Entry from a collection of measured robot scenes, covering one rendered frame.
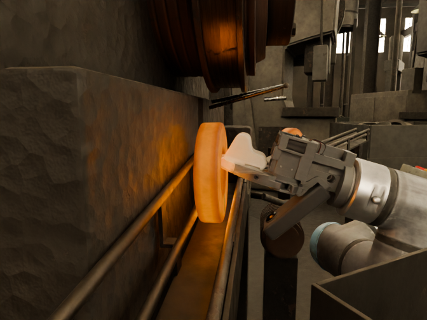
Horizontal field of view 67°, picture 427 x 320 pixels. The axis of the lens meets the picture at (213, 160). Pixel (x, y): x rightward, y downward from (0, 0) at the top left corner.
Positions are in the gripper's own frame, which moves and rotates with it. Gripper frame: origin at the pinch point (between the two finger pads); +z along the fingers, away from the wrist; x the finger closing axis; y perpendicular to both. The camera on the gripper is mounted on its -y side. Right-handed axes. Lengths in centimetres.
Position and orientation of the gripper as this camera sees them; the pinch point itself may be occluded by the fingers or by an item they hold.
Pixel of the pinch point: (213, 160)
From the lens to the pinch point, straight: 51.0
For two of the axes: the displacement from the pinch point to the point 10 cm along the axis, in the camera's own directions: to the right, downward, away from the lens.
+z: -9.5, -2.9, 0.9
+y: 2.7, -9.4, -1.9
